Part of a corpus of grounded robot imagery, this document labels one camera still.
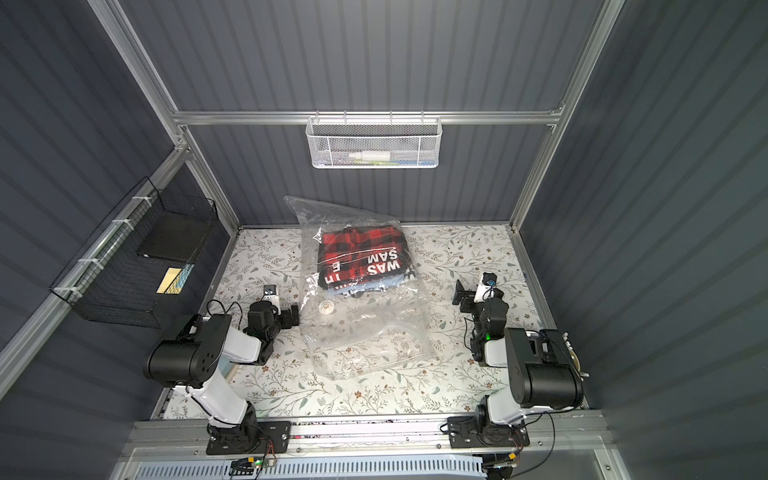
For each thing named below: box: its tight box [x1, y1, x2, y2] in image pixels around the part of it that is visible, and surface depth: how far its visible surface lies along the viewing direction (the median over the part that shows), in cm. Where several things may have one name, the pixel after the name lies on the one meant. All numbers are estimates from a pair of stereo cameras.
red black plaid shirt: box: [318, 226, 411, 290], surface depth 98 cm
